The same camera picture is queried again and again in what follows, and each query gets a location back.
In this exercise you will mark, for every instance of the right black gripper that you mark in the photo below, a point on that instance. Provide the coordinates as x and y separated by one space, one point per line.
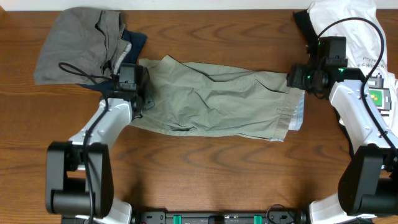
293 78

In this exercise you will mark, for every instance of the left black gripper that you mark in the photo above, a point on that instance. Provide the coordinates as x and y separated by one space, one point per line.
150 101

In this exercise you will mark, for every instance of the khaki green shorts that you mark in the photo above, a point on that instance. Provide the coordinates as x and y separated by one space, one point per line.
199 99

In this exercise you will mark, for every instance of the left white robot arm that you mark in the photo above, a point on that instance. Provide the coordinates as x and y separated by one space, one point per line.
79 182

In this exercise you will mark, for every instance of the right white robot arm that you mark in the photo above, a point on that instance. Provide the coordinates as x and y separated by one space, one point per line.
368 186

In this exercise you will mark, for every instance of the black garment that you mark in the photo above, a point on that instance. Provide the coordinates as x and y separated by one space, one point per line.
303 22

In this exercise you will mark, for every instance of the folded navy garment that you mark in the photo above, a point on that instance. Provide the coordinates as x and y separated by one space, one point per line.
130 55

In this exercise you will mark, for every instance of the white printed t-shirt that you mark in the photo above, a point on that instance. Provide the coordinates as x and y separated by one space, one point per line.
362 48

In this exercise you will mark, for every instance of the folded grey garment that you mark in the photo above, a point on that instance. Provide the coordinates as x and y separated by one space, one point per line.
84 46

